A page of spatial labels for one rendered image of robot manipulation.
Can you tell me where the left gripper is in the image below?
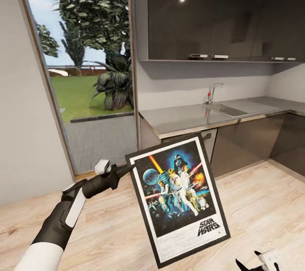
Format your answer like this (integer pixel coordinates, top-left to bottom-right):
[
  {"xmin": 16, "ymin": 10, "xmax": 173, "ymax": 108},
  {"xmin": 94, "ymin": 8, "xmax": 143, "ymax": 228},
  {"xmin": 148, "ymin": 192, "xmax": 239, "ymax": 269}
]
[{"xmin": 93, "ymin": 164, "xmax": 136, "ymax": 193}]

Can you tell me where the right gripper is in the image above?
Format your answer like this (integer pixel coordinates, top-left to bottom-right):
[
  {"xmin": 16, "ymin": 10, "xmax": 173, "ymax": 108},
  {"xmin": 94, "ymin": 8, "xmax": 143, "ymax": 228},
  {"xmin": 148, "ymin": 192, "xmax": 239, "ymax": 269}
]
[{"xmin": 235, "ymin": 251, "xmax": 279, "ymax": 271}]

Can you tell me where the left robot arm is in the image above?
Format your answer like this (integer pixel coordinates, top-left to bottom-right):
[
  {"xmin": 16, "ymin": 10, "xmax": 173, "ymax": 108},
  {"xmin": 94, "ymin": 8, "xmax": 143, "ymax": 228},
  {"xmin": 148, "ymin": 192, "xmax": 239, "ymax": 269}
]
[{"xmin": 14, "ymin": 159, "xmax": 136, "ymax": 271}]

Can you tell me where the poster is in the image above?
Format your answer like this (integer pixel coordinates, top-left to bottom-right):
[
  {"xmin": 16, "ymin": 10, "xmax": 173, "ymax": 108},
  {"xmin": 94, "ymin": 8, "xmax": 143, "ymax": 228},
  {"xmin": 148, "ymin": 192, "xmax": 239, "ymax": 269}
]
[{"xmin": 125, "ymin": 131, "xmax": 231, "ymax": 269}]

